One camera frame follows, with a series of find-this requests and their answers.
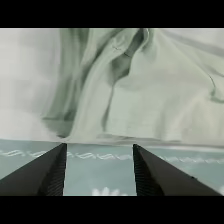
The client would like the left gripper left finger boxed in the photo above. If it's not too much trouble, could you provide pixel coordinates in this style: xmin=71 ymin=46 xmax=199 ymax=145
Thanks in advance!
xmin=0 ymin=142 xmax=68 ymax=197

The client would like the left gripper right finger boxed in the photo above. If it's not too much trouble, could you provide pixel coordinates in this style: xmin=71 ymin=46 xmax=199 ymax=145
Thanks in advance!
xmin=132 ymin=143 xmax=222 ymax=197

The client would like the pale green shirt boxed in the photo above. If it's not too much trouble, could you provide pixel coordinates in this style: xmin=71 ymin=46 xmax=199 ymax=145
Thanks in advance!
xmin=41 ymin=27 xmax=224 ymax=148

